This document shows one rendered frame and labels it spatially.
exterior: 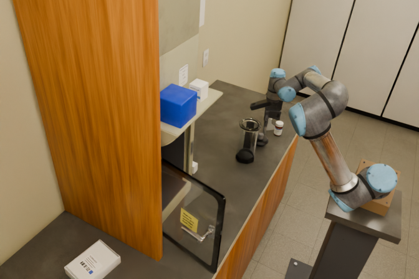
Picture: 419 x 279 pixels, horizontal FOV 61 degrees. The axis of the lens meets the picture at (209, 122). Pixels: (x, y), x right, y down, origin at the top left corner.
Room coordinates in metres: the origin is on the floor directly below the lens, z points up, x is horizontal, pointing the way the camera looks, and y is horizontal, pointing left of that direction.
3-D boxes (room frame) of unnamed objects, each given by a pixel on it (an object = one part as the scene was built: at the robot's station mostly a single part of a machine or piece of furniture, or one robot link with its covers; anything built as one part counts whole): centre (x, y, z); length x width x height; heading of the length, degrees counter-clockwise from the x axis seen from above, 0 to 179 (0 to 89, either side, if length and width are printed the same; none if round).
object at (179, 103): (0.97, 0.11, 1.56); 0.10 x 0.10 x 0.09; 64
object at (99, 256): (0.77, 0.39, 0.96); 0.16 x 0.12 x 0.04; 145
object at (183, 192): (0.83, 0.06, 1.19); 0.30 x 0.01 x 0.40; 54
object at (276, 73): (1.61, -0.32, 1.34); 0.09 x 0.08 x 0.11; 15
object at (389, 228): (1.22, -0.77, 0.92); 0.32 x 0.32 x 0.04; 68
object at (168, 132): (1.04, 0.08, 1.46); 0.32 x 0.11 x 0.10; 154
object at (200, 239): (0.77, 0.02, 1.20); 0.10 x 0.05 x 0.03; 54
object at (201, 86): (1.11, 0.05, 1.54); 0.05 x 0.05 x 0.06; 62
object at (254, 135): (1.47, -0.20, 1.06); 0.11 x 0.11 x 0.21
